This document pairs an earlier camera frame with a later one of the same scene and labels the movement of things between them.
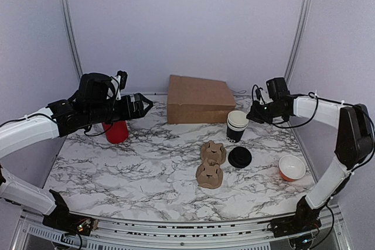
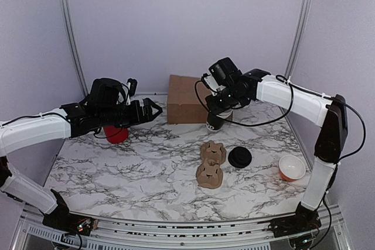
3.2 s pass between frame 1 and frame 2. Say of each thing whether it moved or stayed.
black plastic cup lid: stayed
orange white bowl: stayed
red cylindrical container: stayed
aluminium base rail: stayed
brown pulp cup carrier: stayed
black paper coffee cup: moved
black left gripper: moved
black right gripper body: moved
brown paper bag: stayed
